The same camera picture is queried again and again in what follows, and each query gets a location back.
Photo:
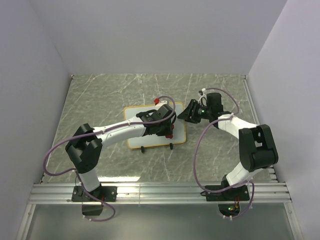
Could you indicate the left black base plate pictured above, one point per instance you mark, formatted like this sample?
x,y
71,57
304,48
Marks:
x,y
104,193

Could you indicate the wire whiteboard stand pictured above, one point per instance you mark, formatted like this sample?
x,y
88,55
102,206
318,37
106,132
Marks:
x,y
156,147

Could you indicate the yellow framed whiteboard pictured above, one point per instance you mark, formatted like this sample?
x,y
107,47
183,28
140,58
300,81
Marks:
x,y
179,131

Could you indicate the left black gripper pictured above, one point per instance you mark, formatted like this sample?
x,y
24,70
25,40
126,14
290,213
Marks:
x,y
168,131

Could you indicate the red whiteboard eraser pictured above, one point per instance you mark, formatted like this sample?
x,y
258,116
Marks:
x,y
169,134

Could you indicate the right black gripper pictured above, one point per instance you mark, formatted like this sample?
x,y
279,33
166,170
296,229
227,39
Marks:
x,y
188,115

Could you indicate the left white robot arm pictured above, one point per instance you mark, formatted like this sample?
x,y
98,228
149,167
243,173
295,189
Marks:
x,y
85,148

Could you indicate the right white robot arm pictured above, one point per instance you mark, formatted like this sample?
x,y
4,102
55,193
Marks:
x,y
233,125

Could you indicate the aluminium mounting rail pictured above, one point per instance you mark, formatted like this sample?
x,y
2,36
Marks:
x,y
154,193

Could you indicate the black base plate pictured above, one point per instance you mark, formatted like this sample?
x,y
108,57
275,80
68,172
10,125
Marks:
x,y
239,193
104,193

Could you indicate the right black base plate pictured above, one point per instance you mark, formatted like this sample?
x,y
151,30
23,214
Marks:
x,y
239,193

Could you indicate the side aluminium rail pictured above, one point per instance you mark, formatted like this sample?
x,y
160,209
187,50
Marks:
x,y
257,149

